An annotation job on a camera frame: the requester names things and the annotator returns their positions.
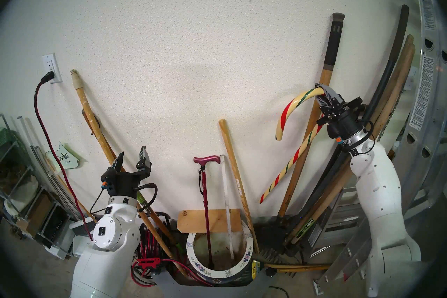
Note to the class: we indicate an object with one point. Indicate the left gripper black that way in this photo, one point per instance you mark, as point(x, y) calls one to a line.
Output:
point(122, 184)

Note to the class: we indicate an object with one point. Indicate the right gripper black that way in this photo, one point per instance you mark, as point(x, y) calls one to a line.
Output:
point(344, 119)

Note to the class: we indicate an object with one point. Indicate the striped candy cane stick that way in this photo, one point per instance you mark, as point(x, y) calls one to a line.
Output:
point(279, 131)

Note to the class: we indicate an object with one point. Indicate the pink metal walking cane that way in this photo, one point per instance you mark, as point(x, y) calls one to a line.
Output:
point(206, 160)

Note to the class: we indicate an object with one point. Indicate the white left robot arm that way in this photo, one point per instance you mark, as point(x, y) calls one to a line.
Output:
point(104, 259)

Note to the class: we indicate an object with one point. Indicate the white floral ceramic pot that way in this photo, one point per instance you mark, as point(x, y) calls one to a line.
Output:
point(218, 272)

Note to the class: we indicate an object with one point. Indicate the dark brown wooden stick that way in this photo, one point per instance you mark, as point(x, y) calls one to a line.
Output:
point(85, 116)

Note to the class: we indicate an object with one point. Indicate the green handwritten sign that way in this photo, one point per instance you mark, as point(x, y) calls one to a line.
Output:
point(64, 157)

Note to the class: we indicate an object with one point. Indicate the curved wooden pole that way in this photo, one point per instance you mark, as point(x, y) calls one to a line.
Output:
point(410, 56)
point(401, 56)

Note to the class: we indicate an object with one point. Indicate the wooden board with hole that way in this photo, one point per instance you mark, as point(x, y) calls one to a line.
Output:
point(195, 222)

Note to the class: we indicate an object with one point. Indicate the aluminium extension ladder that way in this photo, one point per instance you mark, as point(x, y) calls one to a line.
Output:
point(424, 91)

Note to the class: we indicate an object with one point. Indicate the black printed box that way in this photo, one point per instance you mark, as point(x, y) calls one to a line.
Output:
point(57, 227)

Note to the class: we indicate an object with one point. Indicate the grey step ladder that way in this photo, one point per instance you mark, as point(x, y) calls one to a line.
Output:
point(344, 203)

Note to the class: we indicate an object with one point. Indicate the white flat stick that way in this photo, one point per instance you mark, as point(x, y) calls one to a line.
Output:
point(226, 196)

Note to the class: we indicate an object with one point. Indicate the light wooden stick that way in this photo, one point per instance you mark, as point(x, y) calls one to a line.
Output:
point(233, 161)

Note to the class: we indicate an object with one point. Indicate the brown cardboard box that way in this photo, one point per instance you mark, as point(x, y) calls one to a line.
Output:
point(38, 211)

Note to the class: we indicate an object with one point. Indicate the white plastic pipe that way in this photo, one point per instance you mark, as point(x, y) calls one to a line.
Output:
point(24, 129)

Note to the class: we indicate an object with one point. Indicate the black rake head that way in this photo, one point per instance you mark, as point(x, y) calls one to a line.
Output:
point(276, 238)

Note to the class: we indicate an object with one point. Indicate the grey metal rail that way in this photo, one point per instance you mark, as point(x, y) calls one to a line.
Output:
point(45, 168)

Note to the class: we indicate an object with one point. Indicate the white wall outlet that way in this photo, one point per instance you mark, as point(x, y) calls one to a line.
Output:
point(51, 63)

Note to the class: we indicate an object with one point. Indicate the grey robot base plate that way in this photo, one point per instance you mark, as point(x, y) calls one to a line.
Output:
point(209, 290)

